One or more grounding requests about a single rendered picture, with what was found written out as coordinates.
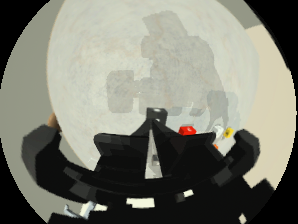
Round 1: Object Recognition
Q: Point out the red block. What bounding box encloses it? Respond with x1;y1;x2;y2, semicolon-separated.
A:
178;127;197;136

